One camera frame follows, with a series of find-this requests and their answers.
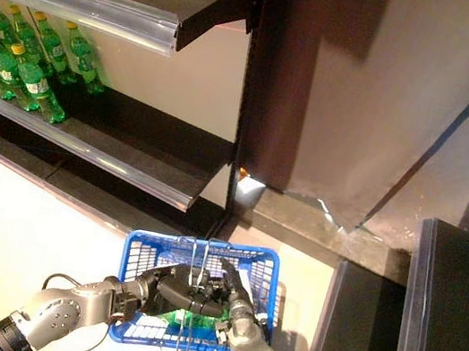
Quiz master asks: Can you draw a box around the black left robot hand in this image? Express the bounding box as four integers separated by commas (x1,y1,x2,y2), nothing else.
142,260,233,321

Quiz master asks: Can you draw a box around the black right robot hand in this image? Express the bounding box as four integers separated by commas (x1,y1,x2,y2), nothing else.
210,257,264,321

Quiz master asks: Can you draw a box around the blue plastic shopping basket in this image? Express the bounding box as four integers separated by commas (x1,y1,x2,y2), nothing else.
107,223,289,351

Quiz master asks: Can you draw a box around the dark side display stand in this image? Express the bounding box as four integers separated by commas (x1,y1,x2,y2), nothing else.
0,0,269,254

